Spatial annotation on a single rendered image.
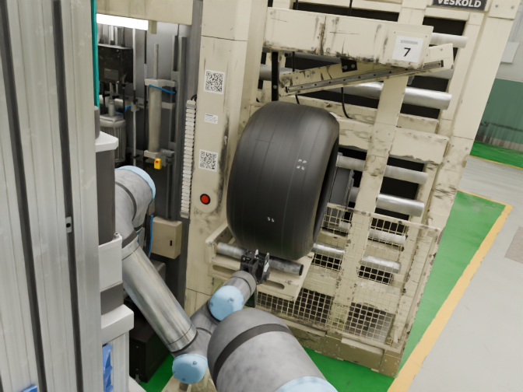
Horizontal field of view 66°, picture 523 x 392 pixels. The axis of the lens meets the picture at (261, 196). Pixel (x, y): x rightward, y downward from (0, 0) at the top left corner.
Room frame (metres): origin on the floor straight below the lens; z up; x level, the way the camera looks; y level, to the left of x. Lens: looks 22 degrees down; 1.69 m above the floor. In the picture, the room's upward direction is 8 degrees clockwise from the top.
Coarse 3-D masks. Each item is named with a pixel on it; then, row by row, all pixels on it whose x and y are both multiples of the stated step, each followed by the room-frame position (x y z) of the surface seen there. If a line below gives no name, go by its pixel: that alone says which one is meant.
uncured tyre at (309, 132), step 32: (256, 128) 1.30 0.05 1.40; (288, 128) 1.29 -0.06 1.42; (320, 128) 1.29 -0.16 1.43; (256, 160) 1.22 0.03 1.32; (288, 160) 1.20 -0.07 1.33; (320, 160) 1.22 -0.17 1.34; (256, 192) 1.18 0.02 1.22; (288, 192) 1.16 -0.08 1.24; (320, 192) 1.22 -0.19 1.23; (256, 224) 1.19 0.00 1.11; (288, 224) 1.15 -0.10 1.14; (320, 224) 1.49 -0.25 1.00; (288, 256) 1.23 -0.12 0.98
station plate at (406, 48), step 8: (400, 40) 1.55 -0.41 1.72; (408, 40) 1.54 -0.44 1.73; (416, 40) 1.53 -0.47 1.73; (400, 48) 1.54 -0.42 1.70; (408, 48) 1.54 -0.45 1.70; (416, 48) 1.53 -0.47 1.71; (392, 56) 1.55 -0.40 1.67; (400, 56) 1.54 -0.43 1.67; (408, 56) 1.54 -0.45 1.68; (416, 56) 1.53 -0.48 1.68
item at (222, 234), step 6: (222, 228) 1.43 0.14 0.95; (228, 228) 1.48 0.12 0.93; (216, 234) 1.38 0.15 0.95; (222, 234) 1.41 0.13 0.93; (228, 234) 1.49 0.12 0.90; (210, 240) 1.32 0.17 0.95; (216, 240) 1.36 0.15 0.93; (222, 240) 1.42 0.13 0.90; (228, 240) 1.49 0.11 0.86; (210, 246) 1.31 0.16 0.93; (204, 252) 1.32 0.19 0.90; (210, 252) 1.31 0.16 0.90; (204, 258) 1.32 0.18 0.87; (210, 258) 1.32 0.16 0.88
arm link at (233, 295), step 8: (232, 280) 0.87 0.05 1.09; (240, 280) 0.88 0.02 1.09; (224, 288) 0.83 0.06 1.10; (232, 288) 0.83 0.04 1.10; (240, 288) 0.85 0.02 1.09; (248, 288) 0.88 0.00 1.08; (216, 296) 0.80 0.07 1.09; (224, 296) 0.80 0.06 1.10; (232, 296) 0.80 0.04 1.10; (240, 296) 0.82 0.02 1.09; (248, 296) 0.86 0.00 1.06; (208, 304) 0.83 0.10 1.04; (216, 304) 0.79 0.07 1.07; (224, 304) 0.79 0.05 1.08; (232, 304) 0.79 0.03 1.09; (240, 304) 0.81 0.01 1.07; (216, 312) 0.79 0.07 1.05; (224, 312) 0.79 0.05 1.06; (232, 312) 0.78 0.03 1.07
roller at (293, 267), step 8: (216, 248) 1.35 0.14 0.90; (224, 248) 1.34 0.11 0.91; (232, 248) 1.34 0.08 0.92; (240, 248) 1.34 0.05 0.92; (232, 256) 1.33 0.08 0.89; (240, 256) 1.32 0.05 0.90; (264, 256) 1.31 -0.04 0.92; (272, 256) 1.32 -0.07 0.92; (272, 264) 1.29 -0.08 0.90; (280, 264) 1.28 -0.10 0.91; (288, 264) 1.28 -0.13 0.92; (296, 264) 1.28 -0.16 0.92; (288, 272) 1.28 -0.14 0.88; (296, 272) 1.26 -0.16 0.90
